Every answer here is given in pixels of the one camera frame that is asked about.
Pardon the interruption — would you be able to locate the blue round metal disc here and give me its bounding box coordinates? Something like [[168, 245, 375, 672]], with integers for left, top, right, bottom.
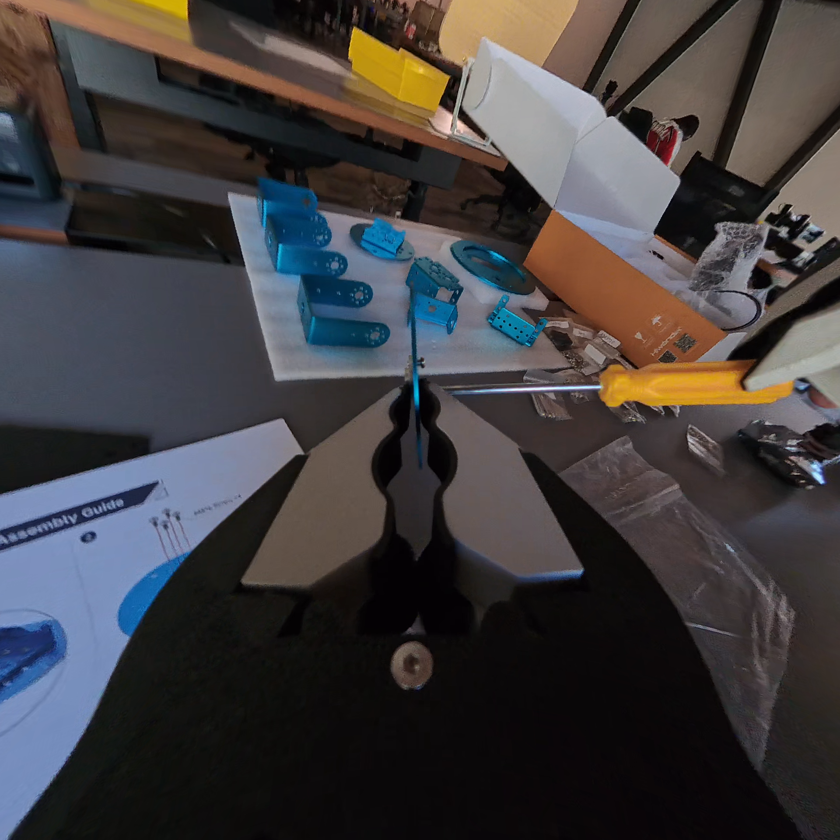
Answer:
[[407, 287, 427, 469]]

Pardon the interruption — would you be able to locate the pile of small screw bags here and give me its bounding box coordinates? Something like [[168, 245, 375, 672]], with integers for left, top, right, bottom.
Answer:
[[523, 314, 684, 425]]

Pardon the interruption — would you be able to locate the black steel truss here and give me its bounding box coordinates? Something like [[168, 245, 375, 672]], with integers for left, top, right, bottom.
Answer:
[[583, 0, 840, 185]]

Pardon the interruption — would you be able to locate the wooden table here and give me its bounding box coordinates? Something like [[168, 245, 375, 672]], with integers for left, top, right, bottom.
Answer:
[[0, 0, 510, 248]]

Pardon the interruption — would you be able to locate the blue round plate with bracket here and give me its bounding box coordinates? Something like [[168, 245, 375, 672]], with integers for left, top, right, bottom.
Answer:
[[348, 219, 416, 263]]

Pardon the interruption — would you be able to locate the blue square bracket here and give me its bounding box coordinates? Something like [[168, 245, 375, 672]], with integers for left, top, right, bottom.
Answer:
[[405, 256, 464, 335]]

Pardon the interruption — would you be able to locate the grey desk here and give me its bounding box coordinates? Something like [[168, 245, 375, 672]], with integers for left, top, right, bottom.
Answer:
[[0, 190, 840, 840]]

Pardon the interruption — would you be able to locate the clear acrylic stand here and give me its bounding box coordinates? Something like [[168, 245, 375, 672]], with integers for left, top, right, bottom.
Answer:
[[449, 58, 500, 143]]

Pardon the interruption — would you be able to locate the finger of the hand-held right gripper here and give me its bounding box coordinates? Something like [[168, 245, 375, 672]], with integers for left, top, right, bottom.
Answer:
[[728, 275, 840, 362], [744, 308, 840, 394]]

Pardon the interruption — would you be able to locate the black cable loop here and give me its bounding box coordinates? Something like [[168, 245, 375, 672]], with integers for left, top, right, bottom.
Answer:
[[714, 288, 766, 329]]

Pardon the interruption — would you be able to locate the yellow box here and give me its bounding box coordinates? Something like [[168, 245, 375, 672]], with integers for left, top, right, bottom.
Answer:
[[84, 0, 192, 38], [347, 25, 451, 113]]

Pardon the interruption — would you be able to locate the small clear bag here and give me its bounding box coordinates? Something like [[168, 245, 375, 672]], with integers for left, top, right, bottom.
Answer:
[[685, 423, 727, 477]]

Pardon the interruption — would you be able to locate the black foil bag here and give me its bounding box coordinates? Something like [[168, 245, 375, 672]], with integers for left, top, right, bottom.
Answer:
[[738, 419, 840, 490]]

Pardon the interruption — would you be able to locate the dark flat box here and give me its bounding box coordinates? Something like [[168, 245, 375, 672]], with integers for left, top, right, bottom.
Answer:
[[189, 0, 369, 93]]

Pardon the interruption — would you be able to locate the grey box device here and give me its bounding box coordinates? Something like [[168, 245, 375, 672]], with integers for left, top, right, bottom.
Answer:
[[0, 108, 60, 202]]

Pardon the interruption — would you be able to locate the orange cardboard box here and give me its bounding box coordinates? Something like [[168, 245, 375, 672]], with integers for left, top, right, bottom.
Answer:
[[462, 35, 730, 369]]

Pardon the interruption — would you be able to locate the blue metal ring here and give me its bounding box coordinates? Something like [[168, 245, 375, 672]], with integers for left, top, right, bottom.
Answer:
[[449, 239, 536, 295]]

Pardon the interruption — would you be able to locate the orange handle screwdriver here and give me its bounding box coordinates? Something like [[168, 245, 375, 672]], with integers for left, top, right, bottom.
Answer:
[[442, 359, 795, 410]]

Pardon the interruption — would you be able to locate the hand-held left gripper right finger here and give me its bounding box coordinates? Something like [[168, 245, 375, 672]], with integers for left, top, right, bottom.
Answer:
[[423, 381, 585, 632]]

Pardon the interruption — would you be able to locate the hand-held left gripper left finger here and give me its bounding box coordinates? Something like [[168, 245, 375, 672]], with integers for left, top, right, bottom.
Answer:
[[240, 386, 412, 632]]

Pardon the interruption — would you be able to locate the assembly guide booklet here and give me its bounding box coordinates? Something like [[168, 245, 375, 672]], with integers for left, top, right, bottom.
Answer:
[[0, 418, 310, 840]]

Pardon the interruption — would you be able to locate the clear plastic bag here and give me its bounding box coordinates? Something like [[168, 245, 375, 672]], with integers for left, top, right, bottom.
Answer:
[[558, 436, 796, 770]]

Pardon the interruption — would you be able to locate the white foam sheet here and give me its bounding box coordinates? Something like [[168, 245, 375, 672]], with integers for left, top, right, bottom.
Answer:
[[227, 189, 572, 383]]

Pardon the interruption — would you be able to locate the large blue U bracket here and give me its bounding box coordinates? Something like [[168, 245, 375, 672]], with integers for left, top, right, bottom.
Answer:
[[296, 275, 392, 348]]

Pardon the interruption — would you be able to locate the bubble wrap bag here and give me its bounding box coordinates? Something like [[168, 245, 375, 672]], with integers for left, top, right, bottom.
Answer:
[[688, 221, 769, 297]]

